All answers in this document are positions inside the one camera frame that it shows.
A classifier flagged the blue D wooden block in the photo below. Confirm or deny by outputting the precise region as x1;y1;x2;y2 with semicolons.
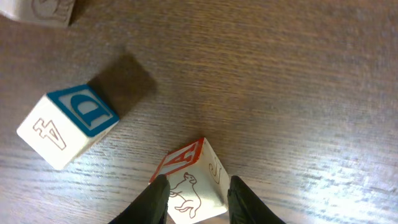
16;84;119;170

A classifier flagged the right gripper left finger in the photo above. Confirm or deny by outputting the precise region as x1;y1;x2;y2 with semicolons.
109;174;170;224

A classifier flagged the Y letter wooden block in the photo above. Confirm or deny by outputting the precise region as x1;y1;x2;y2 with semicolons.
1;0;76;27

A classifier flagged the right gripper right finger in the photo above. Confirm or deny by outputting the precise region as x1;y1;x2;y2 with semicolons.
227;175;285;224

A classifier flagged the red A number wooden block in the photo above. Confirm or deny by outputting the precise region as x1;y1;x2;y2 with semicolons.
150;138;229;223

